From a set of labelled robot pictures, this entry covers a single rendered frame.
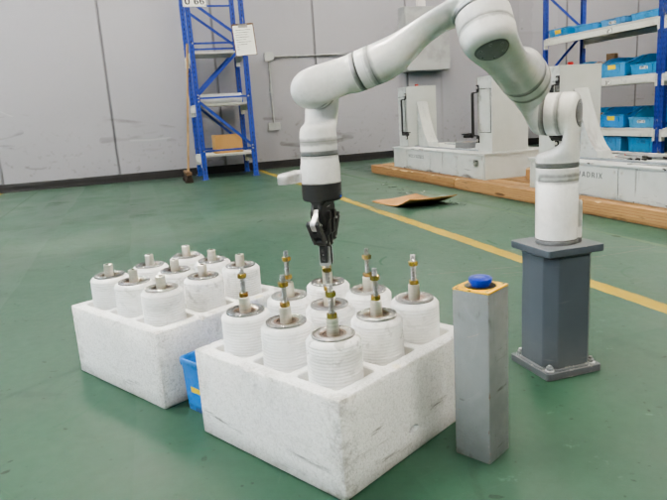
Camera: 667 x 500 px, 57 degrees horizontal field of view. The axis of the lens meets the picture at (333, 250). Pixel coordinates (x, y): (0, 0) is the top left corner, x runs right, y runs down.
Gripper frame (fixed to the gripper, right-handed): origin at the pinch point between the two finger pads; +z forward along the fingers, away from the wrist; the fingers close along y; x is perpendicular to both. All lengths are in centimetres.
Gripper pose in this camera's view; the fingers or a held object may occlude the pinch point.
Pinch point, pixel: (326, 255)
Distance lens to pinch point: 119.6
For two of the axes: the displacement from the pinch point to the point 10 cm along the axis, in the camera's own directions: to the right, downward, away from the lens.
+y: 3.3, -2.3, 9.2
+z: 0.6, 9.7, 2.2
